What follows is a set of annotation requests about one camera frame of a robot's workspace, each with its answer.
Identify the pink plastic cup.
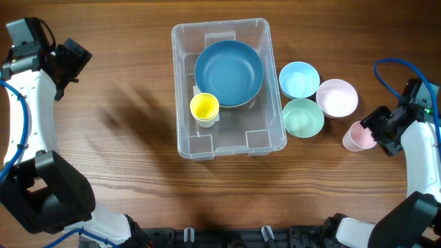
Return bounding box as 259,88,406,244
342,121,377,152

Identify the yellow plastic cup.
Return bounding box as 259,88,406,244
189,93,220,121

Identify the cream plastic cup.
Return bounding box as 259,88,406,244
194,116,218,128

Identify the blue plastic plate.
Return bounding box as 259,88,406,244
194,40,264,102

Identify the cream plastic plate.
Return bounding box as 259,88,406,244
219,97,254,108

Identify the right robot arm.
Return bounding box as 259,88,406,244
329,79,440,247

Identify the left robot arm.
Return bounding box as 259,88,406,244
1,17,153,247

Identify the pink plastic bowl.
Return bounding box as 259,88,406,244
316,79,358,118

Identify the mint green plastic bowl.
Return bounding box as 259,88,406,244
283,99,325,138

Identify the light blue plastic bowl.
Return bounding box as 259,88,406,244
278,61,320,99

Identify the clear plastic storage bin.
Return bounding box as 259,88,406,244
171,18,287,160

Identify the blue right cable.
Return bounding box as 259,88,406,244
372,58,441,152

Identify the blue cable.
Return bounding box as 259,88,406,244
372,58,441,152
0,79,120,248

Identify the blue left cable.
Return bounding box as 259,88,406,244
0,79,120,248

